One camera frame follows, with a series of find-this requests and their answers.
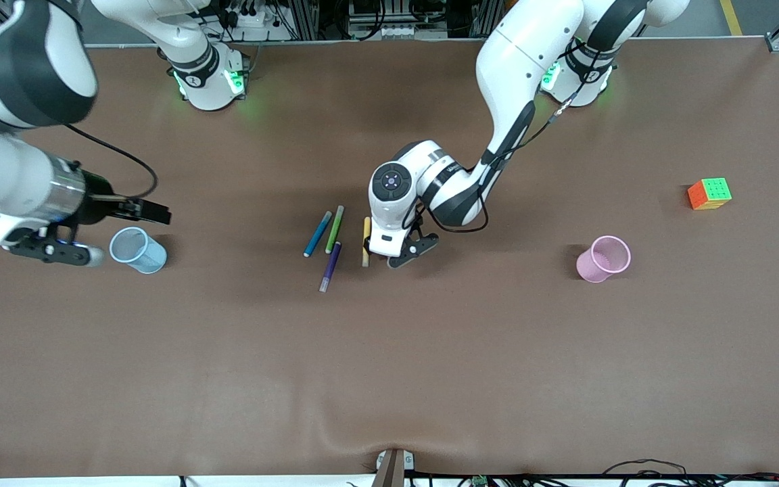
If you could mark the pink mesh cup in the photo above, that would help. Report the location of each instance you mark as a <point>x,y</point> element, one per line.
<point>592,266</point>

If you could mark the blue marker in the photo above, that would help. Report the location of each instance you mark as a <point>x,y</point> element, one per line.
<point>317,235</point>

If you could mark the blue mesh cup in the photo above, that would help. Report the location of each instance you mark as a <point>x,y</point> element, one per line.
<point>146,257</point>

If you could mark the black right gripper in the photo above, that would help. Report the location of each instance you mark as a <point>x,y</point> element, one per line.
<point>97,200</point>

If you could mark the multicoloured puzzle cube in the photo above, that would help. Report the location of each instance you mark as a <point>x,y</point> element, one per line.
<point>711,194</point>

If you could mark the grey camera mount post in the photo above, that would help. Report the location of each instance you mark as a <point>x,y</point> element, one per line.
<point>393,470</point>

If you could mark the yellow marker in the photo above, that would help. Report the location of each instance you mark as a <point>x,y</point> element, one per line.
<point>366,253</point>

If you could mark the green marker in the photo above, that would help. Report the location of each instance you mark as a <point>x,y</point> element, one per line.
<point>335,230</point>

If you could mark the purple marker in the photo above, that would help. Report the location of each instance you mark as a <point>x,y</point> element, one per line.
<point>330,267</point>

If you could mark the white power strip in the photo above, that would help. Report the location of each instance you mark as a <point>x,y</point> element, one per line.
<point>257,19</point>

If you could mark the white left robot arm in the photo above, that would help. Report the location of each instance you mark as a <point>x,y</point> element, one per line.
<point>518,61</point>

